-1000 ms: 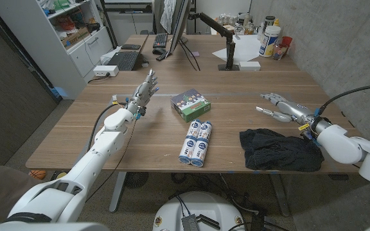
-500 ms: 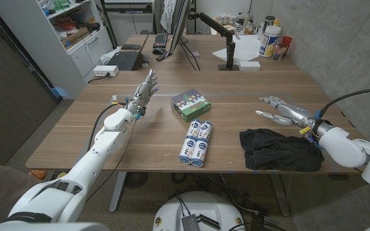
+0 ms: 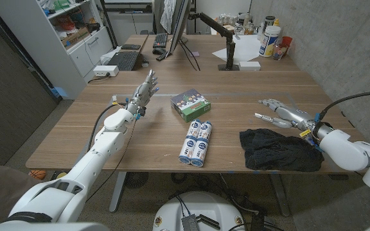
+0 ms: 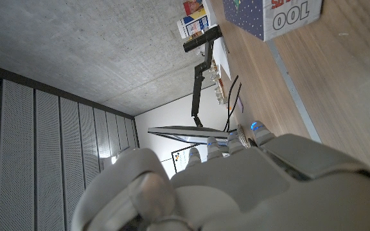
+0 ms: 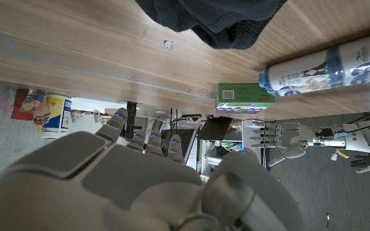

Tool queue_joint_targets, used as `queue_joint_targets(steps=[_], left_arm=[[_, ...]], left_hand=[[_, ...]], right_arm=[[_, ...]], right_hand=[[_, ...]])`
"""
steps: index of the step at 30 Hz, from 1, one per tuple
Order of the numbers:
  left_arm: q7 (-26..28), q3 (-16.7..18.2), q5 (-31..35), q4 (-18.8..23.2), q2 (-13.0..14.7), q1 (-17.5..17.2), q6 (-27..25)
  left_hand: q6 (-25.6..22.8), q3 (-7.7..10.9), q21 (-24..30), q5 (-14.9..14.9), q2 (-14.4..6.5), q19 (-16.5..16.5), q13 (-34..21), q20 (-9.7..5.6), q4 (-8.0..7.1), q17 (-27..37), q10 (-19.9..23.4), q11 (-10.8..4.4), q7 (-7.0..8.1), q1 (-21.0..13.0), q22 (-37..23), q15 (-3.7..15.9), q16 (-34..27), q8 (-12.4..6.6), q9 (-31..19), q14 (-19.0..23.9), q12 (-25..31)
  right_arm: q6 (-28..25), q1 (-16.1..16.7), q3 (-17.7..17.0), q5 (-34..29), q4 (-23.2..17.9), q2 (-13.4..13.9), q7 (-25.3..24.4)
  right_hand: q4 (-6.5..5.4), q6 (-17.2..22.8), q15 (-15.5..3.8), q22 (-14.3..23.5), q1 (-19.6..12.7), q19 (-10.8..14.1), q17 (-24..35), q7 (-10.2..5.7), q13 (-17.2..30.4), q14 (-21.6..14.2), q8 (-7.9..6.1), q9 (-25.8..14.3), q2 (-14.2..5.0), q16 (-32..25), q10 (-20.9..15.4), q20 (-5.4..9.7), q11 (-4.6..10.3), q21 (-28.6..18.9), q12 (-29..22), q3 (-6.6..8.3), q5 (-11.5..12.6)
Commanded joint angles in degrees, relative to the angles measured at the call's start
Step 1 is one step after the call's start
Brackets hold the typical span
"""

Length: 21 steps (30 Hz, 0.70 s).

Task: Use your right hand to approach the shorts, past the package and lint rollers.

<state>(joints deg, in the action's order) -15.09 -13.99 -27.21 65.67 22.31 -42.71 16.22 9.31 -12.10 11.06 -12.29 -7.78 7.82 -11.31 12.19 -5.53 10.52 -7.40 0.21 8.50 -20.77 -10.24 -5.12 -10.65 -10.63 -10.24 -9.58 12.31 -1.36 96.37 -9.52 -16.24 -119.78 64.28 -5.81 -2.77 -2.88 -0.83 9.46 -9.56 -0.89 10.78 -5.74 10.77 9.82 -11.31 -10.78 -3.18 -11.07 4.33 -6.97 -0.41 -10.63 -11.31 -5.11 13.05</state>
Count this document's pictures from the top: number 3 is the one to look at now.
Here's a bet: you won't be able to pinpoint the brown cardboard box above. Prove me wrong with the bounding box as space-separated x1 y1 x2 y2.
60 27 91 49

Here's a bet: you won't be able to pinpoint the grey table leg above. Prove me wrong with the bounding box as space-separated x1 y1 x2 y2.
270 173 291 218
109 171 127 213

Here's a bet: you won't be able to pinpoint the small black keyboard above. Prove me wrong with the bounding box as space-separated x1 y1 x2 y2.
152 33 168 49

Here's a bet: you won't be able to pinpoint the white power strip box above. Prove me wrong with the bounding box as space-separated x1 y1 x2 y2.
92 65 120 78

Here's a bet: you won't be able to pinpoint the clear jar with coloured bits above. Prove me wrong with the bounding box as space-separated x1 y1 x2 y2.
272 43 288 61

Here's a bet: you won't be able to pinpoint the black shorts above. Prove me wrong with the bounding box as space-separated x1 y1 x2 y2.
238 128 324 173

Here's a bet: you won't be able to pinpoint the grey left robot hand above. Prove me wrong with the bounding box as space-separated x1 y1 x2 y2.
127 69 159 121

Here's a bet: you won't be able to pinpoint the white wipes canister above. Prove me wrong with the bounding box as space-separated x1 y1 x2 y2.
258 25 281 58

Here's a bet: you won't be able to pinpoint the white shelf cabinet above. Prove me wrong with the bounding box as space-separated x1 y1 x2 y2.
0 0 114 100

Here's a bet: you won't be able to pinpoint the yellow disc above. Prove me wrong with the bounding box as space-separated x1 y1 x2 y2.
51 170 69 185

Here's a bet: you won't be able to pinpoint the orange basketball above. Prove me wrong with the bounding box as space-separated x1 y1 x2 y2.
28 169 47 180

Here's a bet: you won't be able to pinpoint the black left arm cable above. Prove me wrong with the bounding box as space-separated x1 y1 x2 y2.
87 102 127 151

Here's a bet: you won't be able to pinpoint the small white box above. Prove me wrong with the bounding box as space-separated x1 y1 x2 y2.
238 60 261 71

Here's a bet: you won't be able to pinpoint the white hanging cloth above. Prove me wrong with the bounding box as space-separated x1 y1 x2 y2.
159 0 177 35

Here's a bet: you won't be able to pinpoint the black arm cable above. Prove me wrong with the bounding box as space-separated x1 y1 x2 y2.
318 90 370 121
87 102 127 151

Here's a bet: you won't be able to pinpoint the black remote control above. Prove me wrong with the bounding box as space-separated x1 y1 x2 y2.
155 51 172 62

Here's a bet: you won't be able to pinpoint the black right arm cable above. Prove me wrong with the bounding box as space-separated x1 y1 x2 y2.
318 90 370 121

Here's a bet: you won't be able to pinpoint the large black keyboard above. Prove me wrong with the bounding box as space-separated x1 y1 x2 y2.
106 50 140 71

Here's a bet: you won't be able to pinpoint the black lidded container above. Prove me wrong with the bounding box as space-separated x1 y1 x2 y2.
263 15 276 33

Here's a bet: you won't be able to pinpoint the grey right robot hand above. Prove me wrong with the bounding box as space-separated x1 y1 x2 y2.
254 98 321 137

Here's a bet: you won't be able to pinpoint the black round floor fan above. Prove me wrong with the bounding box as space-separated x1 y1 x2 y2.
123 172 150 189

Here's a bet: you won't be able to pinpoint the black computer monitor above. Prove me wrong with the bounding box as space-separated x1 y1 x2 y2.
168 0 192 55

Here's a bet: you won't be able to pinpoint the black monitor cable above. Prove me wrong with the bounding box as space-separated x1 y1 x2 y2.
178 38 202 72

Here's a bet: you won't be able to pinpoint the green christmas print package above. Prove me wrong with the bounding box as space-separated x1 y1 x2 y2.
170 89 211 123

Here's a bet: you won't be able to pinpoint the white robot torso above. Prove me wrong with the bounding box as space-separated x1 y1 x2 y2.
152 191 246 231

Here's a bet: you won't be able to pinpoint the white paper sheet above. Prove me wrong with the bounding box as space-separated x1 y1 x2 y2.
211 34 263 64

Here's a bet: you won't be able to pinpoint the brown upholstered chair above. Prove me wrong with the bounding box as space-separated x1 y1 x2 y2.
0 160 44 222

